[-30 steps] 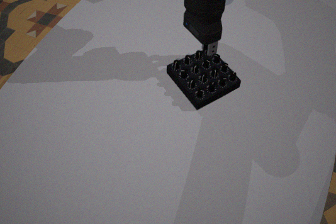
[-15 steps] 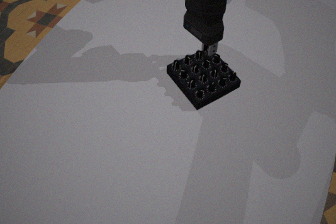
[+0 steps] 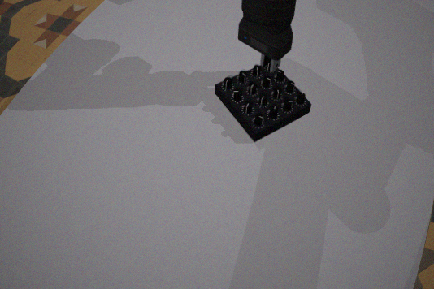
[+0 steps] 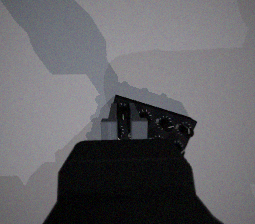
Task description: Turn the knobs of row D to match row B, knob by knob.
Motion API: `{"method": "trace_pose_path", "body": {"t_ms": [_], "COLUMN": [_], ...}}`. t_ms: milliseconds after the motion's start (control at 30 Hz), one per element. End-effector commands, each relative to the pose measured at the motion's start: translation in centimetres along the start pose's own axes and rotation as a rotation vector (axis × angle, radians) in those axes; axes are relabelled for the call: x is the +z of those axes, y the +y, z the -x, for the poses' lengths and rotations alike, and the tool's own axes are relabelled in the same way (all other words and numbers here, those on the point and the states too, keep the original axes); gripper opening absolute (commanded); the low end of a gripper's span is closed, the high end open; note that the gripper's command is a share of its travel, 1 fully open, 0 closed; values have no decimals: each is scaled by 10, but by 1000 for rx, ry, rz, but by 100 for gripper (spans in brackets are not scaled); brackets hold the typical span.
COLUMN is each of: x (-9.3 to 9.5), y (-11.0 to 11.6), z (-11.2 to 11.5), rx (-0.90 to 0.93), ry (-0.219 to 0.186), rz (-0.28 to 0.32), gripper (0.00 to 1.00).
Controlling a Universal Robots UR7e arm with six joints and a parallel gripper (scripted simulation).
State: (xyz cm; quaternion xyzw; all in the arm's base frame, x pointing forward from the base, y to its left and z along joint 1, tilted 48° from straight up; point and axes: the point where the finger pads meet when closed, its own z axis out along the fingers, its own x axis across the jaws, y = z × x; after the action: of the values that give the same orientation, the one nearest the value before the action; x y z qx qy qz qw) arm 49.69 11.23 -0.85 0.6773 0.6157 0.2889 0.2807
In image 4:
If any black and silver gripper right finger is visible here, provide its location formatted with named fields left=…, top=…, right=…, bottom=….
left=127, top=103, right=148, bottom=139

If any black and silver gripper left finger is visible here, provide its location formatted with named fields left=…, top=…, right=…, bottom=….
left=101, top=103, right=119, bottom=140

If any black knob box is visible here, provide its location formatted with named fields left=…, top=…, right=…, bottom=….
left=113, top=95, right=197, bottom=156

